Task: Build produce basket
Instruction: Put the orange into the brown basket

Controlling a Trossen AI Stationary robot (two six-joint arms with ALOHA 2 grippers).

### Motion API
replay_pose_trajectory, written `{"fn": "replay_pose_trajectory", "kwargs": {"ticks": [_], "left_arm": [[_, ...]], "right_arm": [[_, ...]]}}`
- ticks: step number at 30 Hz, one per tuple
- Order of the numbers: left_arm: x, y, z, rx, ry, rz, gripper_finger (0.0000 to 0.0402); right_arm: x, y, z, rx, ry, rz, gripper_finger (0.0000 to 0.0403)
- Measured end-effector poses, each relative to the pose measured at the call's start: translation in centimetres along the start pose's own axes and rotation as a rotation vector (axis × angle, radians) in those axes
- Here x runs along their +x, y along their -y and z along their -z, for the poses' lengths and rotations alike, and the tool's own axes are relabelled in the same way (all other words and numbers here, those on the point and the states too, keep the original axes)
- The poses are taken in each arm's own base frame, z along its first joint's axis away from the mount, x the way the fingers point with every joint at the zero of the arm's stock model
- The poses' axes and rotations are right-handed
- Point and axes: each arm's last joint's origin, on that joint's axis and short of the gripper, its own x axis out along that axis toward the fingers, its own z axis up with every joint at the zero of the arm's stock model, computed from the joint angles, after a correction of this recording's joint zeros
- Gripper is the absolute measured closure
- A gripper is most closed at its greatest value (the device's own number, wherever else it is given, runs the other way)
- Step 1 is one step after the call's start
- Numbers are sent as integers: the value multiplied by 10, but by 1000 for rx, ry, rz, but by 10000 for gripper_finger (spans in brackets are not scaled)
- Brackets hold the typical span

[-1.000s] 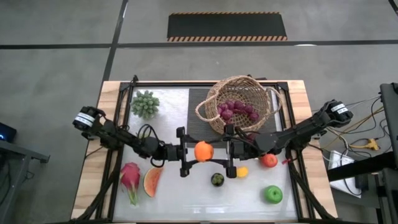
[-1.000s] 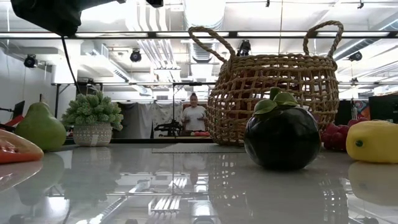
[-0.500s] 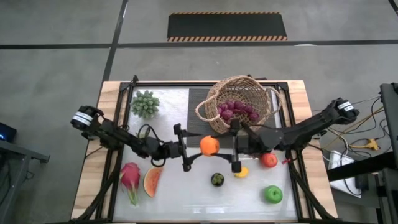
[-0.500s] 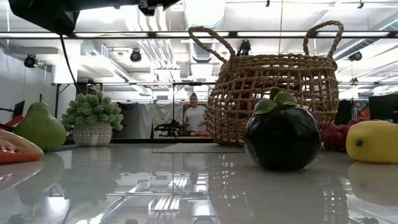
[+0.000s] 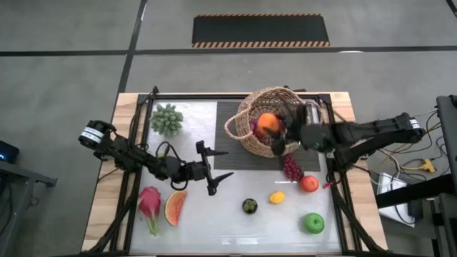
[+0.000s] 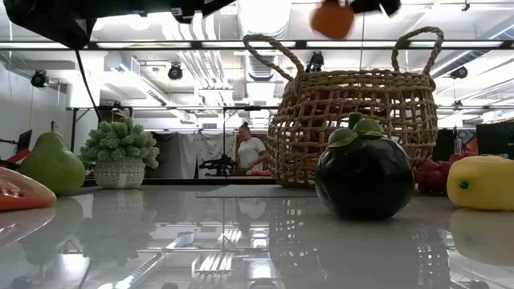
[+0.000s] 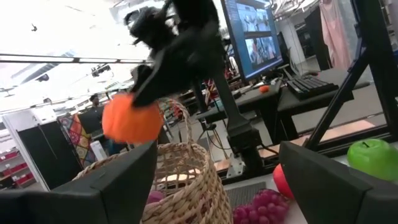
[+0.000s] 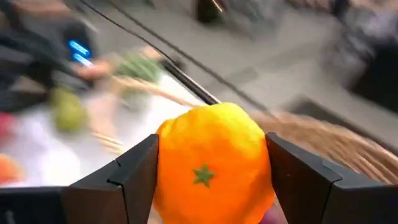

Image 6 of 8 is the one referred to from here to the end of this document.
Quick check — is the orange fruit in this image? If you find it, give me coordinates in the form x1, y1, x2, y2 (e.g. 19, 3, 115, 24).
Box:
309, 0, 357, 40

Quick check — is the woven wicker basket with handles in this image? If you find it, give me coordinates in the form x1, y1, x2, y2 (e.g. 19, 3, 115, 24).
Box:
243, 26, 446, 189

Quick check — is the bright red grape bunch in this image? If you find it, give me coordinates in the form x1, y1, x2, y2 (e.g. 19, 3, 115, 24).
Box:
414, 151, 479, 197

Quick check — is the dark purple mangosteen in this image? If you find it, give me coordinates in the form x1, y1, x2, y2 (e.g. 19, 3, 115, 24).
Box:
315, 114, 416, 222

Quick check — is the yellow bell pepper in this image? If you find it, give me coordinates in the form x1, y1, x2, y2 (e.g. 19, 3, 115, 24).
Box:
446, 155, 514, 213

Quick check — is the green pear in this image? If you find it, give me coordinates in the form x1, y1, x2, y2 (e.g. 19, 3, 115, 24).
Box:
18, 121, 87, 197

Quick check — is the orange papaya slice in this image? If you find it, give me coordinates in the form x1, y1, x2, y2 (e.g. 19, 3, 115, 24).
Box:
0, 166, 58, 213

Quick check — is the colourful poster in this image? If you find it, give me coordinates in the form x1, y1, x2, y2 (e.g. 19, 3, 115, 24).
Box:
457, 128, 479, 156

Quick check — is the black monitor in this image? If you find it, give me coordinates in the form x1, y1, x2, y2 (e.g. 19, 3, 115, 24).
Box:
476, 122, 514, 158

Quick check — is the person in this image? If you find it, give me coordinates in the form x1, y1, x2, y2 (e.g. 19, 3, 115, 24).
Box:
236, 122, 269, 177

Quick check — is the grey hanging cloth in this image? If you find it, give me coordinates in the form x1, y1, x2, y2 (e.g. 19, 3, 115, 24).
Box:
146, 131, 238, 181

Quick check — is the green plant in white pot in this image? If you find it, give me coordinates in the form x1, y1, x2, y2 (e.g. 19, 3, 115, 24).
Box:
79, 118, 161, 190

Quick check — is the black and red background equipment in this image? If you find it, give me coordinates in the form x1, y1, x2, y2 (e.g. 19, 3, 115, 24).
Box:
0, 128, 33, 165

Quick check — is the black overhead camera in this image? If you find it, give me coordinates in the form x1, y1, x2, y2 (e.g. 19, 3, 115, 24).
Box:
305, 51, 325, 74

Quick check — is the black overhead frame bar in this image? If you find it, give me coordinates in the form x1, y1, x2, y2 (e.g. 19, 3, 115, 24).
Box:
0, 39, 514, 51

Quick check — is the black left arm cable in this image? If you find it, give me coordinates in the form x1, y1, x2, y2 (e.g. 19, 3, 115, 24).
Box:
75, 47, 104, 124

